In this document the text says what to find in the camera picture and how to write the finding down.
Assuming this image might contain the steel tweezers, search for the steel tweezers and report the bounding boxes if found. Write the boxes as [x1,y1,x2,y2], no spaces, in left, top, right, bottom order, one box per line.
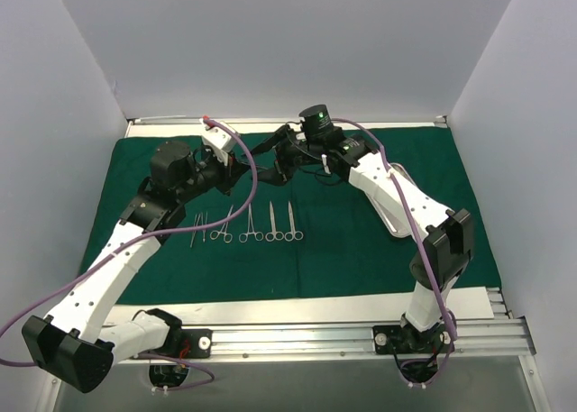
[189,213,202,249]
[199,211,208,243]

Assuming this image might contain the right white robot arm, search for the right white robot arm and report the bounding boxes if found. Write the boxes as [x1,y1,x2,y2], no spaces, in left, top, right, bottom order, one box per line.
[251,124,474,352]

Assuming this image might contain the rear aluminium rail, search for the rear aluminium rail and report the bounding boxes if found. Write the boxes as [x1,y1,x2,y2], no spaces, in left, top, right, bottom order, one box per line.
[129,115,186,125]

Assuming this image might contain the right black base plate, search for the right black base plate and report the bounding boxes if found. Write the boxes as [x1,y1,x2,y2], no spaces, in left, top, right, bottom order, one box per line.
[372,324,451,355]

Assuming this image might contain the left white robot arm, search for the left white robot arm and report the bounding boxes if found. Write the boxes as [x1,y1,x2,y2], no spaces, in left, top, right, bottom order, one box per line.
[22,137,247,393]

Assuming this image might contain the front aluminium rail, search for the front aluminium rail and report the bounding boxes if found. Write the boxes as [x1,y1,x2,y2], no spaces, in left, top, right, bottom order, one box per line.
[48,315,537,367]

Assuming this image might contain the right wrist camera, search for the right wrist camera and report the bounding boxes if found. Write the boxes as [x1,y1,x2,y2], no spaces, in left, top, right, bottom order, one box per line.
[298,104,343,146]

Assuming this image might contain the steel surgical scissors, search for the steel surgical scissors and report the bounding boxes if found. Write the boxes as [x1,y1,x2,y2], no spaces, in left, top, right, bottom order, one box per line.
[284,201,304,242]
[265,201,284,243]

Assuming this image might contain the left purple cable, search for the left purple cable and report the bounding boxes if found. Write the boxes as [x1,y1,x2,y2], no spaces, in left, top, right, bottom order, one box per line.
[0,119,261,389]

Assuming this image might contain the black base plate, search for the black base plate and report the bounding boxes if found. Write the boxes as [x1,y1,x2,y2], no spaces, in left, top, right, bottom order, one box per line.
[169,328,213,359]
[372,324,451,355]

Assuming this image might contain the steel hemostat forceps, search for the steel hemostat forceps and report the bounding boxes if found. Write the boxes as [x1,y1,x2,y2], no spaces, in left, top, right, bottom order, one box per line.
[209,206,234,243]
[238,205,264,243]

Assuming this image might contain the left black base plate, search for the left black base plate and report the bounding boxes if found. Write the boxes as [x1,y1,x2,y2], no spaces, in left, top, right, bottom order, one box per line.
[169,328,213,359]

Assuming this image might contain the steel instrument tray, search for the steel instrument tray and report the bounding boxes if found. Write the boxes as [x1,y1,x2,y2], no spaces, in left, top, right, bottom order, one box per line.
[366,162,416,239]

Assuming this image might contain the dark green surgical cloth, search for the dark green surgical cloth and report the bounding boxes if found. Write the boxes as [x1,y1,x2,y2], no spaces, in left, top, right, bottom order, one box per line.
[78,125,504,305]

